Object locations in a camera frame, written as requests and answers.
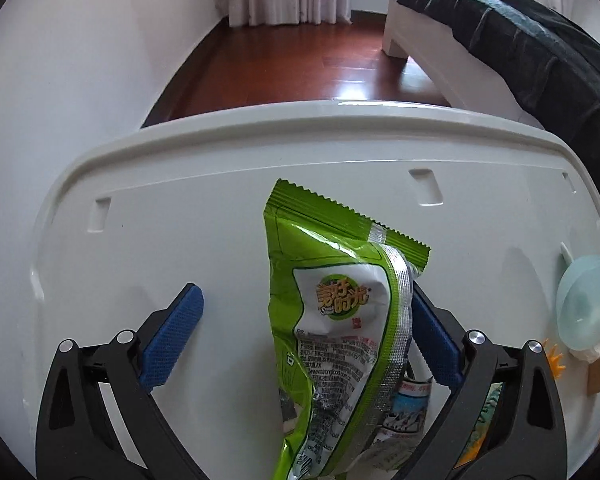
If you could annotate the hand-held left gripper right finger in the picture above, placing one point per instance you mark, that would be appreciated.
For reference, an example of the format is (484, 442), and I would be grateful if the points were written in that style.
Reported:
(437, 345)

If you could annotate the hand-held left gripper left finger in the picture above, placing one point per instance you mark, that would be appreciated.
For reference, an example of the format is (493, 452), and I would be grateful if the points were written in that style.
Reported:
(172, 340)

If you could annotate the green snack bag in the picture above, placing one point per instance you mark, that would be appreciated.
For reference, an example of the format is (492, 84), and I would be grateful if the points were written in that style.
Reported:
(330, 260)

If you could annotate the white printed wrapper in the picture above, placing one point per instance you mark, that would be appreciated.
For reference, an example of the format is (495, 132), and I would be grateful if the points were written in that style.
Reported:
(410, 410)

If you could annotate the white plastic storage box lid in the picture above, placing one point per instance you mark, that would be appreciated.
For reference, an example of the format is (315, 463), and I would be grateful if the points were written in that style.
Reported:
(180, 235)

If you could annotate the orange snack bag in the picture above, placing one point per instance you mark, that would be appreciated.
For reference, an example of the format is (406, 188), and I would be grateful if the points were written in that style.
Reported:
(556, 362)

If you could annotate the light blue plastic lid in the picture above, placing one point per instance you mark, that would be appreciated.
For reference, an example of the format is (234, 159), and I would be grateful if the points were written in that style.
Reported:
(585, 305)

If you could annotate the dark blanket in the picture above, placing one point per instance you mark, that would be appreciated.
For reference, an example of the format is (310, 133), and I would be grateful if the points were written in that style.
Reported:
(530, 50)

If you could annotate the white bed frame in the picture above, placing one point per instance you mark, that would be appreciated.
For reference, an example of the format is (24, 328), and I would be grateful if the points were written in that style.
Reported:
(430, 50)

